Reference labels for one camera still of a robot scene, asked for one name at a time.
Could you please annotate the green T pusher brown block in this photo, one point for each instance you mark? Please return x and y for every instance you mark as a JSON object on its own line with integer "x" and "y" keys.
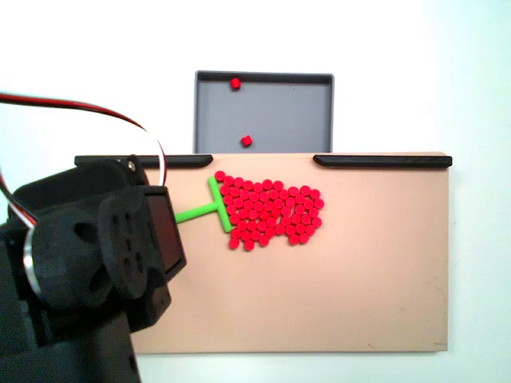
{"x": 199, "y": 212}

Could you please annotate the red granule pile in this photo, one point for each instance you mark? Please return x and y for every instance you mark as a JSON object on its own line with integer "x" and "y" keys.
{"x": 271, "y": 211}

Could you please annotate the grey container tray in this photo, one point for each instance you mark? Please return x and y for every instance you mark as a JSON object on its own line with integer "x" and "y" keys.
{"x": 279, "y": 115}

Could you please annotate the red cylindrical granule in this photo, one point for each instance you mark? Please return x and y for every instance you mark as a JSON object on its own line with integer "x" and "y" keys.
{"x": 235, "y": 82}
{"x": 246, "y": 140}

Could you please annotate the beige flat board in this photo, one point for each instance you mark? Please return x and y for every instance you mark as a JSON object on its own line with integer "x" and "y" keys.
{"x": 319, "y": 287}

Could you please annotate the black edge rail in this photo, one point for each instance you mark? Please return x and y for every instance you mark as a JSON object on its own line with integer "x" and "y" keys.
{"x": 383, "y": 161}
{"x": 187, "y": 160}

